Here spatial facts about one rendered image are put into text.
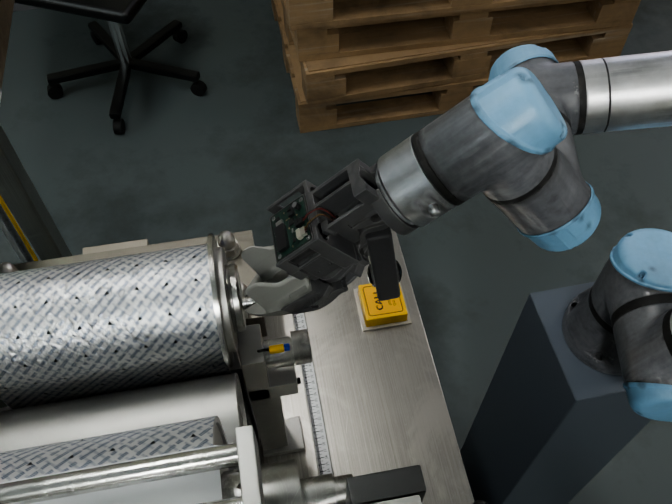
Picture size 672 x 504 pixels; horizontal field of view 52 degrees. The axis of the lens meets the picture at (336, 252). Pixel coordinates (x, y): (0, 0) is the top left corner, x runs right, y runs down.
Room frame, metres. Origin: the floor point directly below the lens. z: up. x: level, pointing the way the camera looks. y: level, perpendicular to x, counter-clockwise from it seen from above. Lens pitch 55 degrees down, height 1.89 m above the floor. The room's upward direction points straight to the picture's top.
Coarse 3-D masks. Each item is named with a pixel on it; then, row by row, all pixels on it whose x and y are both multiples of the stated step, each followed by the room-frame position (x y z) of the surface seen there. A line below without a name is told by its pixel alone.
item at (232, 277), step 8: (232, 264) 0.42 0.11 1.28; (232, 272) 0.40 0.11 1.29; (232, 280) 0.39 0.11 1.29; (232, 288) 0.38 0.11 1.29; (240, 288) 0.41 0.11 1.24; (232, 296) 0.37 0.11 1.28; (240, 296) 0.38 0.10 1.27; (232, 304) 0.37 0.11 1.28; (240, 304) 0.37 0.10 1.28; (232, 312) 0.36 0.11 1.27; (240, 312) 0.36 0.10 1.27; (232, 320) 0.35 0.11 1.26; (240, 320) 0.36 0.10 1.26; (240, 328) 0.35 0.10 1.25
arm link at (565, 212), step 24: (552, 168) 0.40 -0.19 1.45; (576, 168) 0.43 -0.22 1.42; (528, 192) 0.38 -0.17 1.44; (552, 192) 0.39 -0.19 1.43; (576, 192) 0.40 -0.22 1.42; (528, 216) 0.38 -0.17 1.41; (552, 216) 0.38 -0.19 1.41; (576, 216) 0.38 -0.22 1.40; (600, 216) 0.40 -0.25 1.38; (552, 240) 0.38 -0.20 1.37; (576, 240) 0.38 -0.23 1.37
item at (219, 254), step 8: (216, 248) 0.43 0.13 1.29; (216, 256) 0.41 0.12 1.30; (224, 256) 0.43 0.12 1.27; (216, 264) 0.40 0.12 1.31; (224, 264) 0.41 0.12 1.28; (216, 272) 0.39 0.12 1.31; (224, 272) 0.39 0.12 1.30; (224, 280) 0.38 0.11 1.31; (224, 288) 0.37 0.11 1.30; (224, 296) 0.36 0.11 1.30; (224, 304) 0.35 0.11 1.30; (224, 312) 0.35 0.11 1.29; (224, 320) 0.34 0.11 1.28; (224, 328) 0.34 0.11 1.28; (232, 328) 0.34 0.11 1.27; (232, 336) 0.33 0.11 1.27; (232, 344) 0.33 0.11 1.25
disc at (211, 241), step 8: (208, 240) 0.42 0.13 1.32; (208, 248) 0.41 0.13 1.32; (208, 256) 0.40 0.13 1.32; (208, 264) 0.39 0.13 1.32; (216, 280) 0.38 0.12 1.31; (216, 288) 0.36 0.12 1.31; (216, 296) 0.35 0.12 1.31; (216, 304) 0.35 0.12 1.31; (216, 312) 0.34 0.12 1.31; (216, 320) 0.33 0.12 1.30; (224, 336) 0.33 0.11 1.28; (224, 344) 0.32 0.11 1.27; (224, 352) 0.32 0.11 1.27; (232, 352) 0.35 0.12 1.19; (224, 360) 0.32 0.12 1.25; (232, 360) 0.34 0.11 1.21
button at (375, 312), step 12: (360, 288) 0.61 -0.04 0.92; (372, 288) 0.61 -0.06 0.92; (360, 300) 0.59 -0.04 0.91; (372, 300) 0.58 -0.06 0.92; (384, 300) 0.58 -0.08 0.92; (396, 300) 0.58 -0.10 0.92; (372, 312) 0.56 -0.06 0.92; (384, 312) 0.56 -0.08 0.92; (396, 312) 0.56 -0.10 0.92; (372, 324) 0.55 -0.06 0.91
